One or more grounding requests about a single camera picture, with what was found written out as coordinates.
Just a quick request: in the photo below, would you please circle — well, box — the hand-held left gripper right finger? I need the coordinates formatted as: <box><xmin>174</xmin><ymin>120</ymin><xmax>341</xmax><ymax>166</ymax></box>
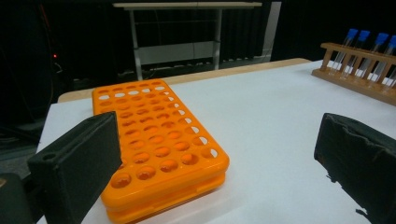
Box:
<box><xmin>313</xmin><ymin>112</ymin><xmax>396</xmax><ymax>224</ymax></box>

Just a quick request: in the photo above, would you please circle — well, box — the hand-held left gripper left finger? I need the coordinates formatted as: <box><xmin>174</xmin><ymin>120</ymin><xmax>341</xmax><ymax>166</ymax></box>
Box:
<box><xmin>27</xmin><ymin>111</ymin><xmax>123</xmax><ymax>224</ymax></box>

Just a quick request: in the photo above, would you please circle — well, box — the blue-capped clear test tube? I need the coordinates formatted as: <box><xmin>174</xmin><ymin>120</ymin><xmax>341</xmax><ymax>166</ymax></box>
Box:
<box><xmin>358</xmin><ymin>32</ymin><xmax>390</xmax><ymax>82</ymax></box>
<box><xmin>384</xmin><ymin>64</ymin><xmax>396</xmax><ymax>94</ymax></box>
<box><xmin>330</xmin><ymin>28</ymin><xmax>359</xmax><ymax>76</ymax></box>
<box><xmin>370</xmin><ymin>35</ymin><xmax>396</xmax><ymax>87</ymax></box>
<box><xmin>340</xmin><ymin>30</ymin><xmax>372</xmax><ymax>78</ymax></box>

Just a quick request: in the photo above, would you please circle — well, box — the orange plastic tube rack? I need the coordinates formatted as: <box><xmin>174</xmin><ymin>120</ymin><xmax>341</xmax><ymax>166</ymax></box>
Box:
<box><xmin>92</xmin><ymin>78</ymin><xmax>231</xmax><ymax>224</ymax></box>

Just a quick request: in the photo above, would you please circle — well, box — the wooden test tube rack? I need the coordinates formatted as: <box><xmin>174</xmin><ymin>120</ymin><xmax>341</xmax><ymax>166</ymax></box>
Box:
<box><xmin>311</xmin><ymin>42</ymin><xmax>396</xmax><ymax>106</ymax></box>

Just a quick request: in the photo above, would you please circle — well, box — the white table mat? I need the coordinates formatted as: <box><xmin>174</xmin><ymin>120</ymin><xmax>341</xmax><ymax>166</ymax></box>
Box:
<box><xmin>36</xmin><ymin>59</ymin><xmax>396</xmax><ymax>224</ymax></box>

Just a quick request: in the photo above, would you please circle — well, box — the white metal-legged desk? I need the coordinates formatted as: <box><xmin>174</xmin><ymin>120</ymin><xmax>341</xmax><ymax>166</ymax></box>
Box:
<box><xmin>112</xmin><ymin>1</ymin><xmax>263</xmax><ymax>81</ymax></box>

